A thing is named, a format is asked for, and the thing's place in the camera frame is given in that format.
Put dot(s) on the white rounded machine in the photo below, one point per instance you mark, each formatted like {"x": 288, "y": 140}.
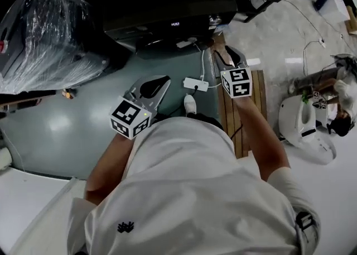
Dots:
{"x": 295, "y": 125}

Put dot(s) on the person's white shoe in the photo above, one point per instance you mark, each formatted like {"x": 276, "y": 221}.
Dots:
{"x": 190, "y": 103}

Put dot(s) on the person's right forearm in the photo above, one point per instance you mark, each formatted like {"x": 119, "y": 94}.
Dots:
{"x": 259, "y": 136}

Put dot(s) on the person's black trousers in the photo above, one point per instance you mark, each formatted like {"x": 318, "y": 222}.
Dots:
{"x": 209, "y": 120}

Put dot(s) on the white roll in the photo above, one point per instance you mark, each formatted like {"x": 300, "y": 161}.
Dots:
{"x": 4, "y": 159}

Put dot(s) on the white floor socket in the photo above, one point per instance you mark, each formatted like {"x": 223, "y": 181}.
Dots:
{"x": 322, "y": 43}

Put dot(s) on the white panel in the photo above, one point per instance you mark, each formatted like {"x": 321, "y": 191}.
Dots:
{"x": 42, "y": 214}

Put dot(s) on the wooden slatted board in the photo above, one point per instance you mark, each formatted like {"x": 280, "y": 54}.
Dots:
{"x": 227, "y": 114}

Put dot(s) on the white plug adapter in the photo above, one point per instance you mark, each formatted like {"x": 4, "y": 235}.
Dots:
{"x": 184, "y": 44}

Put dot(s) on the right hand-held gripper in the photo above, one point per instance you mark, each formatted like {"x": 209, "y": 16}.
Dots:
{"x": 237, "y": 82}

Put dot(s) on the small brown object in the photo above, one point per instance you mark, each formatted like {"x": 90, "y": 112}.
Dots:
{"x": 68, "y": 93}

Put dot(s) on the white power strip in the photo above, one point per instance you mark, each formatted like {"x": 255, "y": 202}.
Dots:
{"x": 195, "y": 83}

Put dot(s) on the person's left forearm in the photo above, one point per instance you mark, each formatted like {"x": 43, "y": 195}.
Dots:
{"x": 111, "y": 164}

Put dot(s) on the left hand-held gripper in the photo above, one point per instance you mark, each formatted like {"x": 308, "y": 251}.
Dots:
{"x": 131, "y": 114}

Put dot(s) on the brown cardboard piece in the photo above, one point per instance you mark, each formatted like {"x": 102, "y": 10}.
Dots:
{"x": 352, "y": 23}

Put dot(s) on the white carton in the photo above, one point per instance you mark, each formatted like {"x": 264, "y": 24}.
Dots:
{"x": 336, "y": 5}

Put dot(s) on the black washing machine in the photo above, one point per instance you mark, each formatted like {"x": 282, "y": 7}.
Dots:
{"x": 167, "y": 0}

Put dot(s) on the plastic-wrapped grey appliance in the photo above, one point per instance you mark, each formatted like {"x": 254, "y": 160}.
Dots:
{"x": 50, "y": 39}

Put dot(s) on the person's white shirt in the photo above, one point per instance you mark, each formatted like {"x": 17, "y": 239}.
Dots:
{"x": 181, "y": 178}

